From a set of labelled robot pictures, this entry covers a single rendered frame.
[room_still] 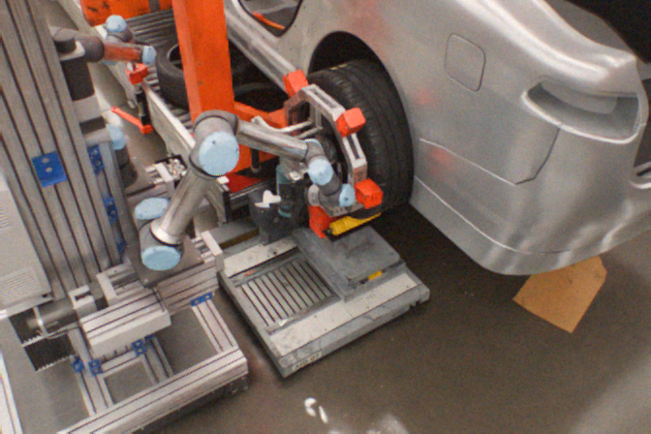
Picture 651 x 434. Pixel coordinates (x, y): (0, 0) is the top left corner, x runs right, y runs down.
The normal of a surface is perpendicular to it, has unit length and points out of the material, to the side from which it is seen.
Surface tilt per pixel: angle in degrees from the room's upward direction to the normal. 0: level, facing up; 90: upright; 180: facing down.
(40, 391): 0
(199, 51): 90
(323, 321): 0
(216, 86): 90
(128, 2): 90
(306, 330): 0
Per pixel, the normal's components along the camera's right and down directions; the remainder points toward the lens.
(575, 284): -0.01, -0.74
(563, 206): -0.14, 0.65
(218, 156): 0.36, 0.51
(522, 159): -0.71, 0.46
